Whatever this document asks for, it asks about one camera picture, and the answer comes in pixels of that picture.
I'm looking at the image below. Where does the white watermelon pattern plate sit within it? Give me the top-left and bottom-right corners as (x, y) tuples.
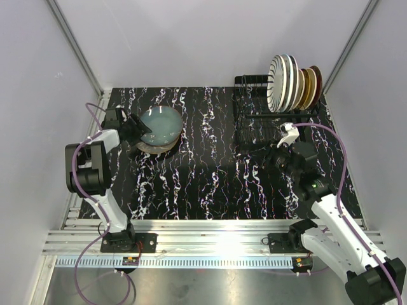
(282, 54), (294, 112)

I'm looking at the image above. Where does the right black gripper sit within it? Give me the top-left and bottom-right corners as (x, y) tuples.
(249, 139), (301, 181)

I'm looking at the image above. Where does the white slotted cable duct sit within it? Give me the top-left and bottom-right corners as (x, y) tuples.
(56, 255), (293, 269)

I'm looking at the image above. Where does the stack of plates under white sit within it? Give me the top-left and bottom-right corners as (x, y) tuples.
(135, 133), (180, 154)

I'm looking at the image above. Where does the cream plate with black sprig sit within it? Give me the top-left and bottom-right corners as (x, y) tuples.
(307, 65), (319, 109)

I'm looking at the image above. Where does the dark green rimmed plate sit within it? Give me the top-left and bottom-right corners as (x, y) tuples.
(289, 55), (299, 111)

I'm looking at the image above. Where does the red floral plate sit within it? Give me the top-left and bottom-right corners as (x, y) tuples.
(310, 65), (323, 107)

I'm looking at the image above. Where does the amber patterned glass plate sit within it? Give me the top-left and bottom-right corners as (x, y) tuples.
(301, 68), (311, 110)

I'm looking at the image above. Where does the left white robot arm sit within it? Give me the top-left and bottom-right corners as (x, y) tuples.
(65, 107), (158, 253)

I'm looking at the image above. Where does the black wire dish rack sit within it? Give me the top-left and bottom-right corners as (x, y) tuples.
(232, 75), (321, 154)

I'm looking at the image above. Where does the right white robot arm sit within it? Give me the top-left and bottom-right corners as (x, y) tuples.
(263, 142), (406, 304)

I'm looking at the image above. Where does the black white striped plate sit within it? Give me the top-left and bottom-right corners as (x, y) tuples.
(266, 55), (287, 112)

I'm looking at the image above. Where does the blue glazed plate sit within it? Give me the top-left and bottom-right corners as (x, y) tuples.
(141, 105), (183, 146)

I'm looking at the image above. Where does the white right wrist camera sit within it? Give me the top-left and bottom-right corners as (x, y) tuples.
(277, 123), (300, 148)

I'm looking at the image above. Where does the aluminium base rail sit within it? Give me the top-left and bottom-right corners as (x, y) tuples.
(41, 219), (387, 255)

